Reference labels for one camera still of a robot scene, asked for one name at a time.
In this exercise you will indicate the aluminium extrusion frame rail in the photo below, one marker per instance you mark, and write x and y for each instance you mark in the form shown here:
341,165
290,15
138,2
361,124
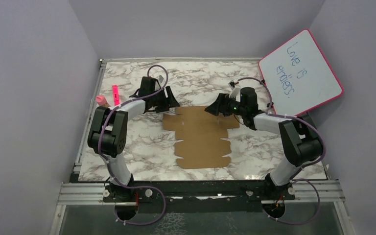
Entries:
92,193

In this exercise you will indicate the pink highlighter marker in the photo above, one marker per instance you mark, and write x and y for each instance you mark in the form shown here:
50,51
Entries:
116,97

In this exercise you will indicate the pink framed whiteboard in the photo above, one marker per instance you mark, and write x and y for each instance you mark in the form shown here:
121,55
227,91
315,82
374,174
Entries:
298,76

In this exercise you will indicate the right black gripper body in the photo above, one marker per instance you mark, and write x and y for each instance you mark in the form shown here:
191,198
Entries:
235,107

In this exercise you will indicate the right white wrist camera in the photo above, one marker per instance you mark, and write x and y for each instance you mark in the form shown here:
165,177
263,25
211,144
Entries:
235,89

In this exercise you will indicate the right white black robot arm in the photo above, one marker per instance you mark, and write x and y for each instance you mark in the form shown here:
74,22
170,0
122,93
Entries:
301,142

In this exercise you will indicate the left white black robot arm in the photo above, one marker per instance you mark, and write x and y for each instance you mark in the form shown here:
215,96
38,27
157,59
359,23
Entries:
108,132

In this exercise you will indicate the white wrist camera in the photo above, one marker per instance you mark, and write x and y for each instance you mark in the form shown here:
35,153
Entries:
160,79
235,89

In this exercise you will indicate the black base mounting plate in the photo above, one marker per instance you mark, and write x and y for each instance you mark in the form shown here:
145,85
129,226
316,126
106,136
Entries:
193,196

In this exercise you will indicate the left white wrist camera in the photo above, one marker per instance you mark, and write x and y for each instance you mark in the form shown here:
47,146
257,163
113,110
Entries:
160,79

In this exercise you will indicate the small pink capped bottle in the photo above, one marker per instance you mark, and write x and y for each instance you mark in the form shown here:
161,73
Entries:
102,101

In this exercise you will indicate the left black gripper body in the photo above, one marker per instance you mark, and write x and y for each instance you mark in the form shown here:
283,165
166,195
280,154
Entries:
159,101

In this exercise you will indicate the brown cardboard box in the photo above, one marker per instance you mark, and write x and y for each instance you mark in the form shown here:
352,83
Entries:
201,137

